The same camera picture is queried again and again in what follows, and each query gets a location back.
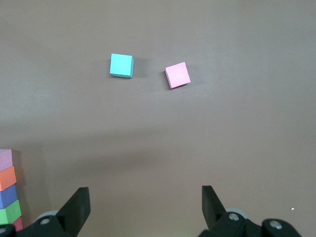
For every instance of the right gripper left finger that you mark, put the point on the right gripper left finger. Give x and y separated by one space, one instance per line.
76 209

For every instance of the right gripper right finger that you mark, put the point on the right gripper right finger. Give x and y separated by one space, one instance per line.
212 212

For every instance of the red foam block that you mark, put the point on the red foam block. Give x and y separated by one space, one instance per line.
17 223

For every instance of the green foam block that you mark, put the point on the green foam block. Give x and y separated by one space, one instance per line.
10 212

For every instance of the purple foam block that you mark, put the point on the purple foam block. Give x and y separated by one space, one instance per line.
8 196

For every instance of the orange foam block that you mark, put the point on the orange foam block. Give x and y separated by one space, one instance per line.
7 177

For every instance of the pink foam block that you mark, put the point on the pink foam block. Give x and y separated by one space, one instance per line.
5 159
177 75

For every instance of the cyan foam block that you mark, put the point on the cyan foam block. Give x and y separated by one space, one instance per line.
121 65

